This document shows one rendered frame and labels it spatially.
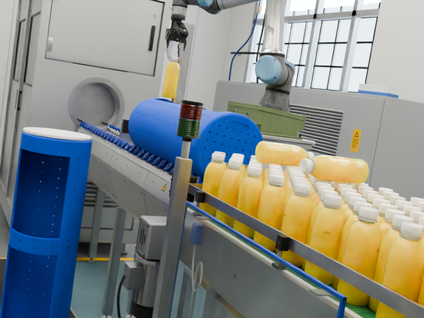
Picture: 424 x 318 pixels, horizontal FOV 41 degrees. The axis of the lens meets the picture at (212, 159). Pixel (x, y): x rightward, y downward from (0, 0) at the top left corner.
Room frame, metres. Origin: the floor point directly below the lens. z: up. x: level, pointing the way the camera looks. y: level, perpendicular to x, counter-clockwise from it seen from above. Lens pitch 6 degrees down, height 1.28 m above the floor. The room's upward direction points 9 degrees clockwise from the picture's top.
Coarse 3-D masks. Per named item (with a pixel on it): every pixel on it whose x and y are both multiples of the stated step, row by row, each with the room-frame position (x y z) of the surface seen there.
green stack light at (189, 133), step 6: (180, 120) 1.57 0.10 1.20; (186, 120) 1.56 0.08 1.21; (192, 120) 1.56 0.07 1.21; (180, 126) 1.57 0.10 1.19; (186, 126) 1.56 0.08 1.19; (192, 126) 1.56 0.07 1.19; (198, 126) 1.57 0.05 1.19; (180, 132) 1.57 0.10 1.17; (186, 132) 1.56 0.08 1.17; (192, 132) 1.56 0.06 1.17; (198, 132) 1.58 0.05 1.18
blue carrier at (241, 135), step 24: (144, 120) 2.64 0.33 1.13; (168, 120) 2.39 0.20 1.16; (216, 120) 2.09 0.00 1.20; (240, 120) 2.13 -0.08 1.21; (144, 144) 2.65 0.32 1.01; (168, 144) 2.32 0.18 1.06; (192, 144) 2.10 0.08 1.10; (216, 144) 2.09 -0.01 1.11; (240, 144) 2.14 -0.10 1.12; (192, 168) 2.14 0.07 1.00
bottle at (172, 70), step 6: (174, 60) 2.80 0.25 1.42; (168, 66) 2.79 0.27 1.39; (174, 66) 2.78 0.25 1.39; (168, 72) 2.78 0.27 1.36; (174, 72) 2.78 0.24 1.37; (168, 78) 2.78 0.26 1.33; (174, 78) 2.78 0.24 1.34; (168, 84) 2.78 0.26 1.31; (174, 84) 2.79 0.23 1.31; (162, 90) 2.81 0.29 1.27; (168, 90) 2.78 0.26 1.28; (174, 90) 2.79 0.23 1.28; (162, 96) 2.80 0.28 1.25; (168, 96) 2.78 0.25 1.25; (174, 96) 2.79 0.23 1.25
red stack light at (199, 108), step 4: (180, 104) 1.58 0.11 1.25; (184, 104) 1.57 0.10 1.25; (188, 104) 1.58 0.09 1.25; (180, 108) 1.58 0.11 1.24; (184, 108) 1.57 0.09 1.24; (188, 108) 1.56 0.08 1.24; (192, 108) 1.56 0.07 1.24; (196, 108) 1.56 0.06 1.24; (200, 108) 1.57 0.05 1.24; (180, 112) 1.57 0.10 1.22; (184, 112) 1.56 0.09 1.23; (188, 112) 1.56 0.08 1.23; (192, 112) 1.56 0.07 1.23; (196, 112) 1.56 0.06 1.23; (200, 112) 1.57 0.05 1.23; (180, 116) 1.57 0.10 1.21; (184, 116) 1.56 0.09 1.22; (188, 116) 1.56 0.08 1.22; (192, 116) 1.56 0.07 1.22; (196, 116) 1.57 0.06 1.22; (200, 116) 1.57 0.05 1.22; (196, 120) 1.57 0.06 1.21; (200, 120) 1.58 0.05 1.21
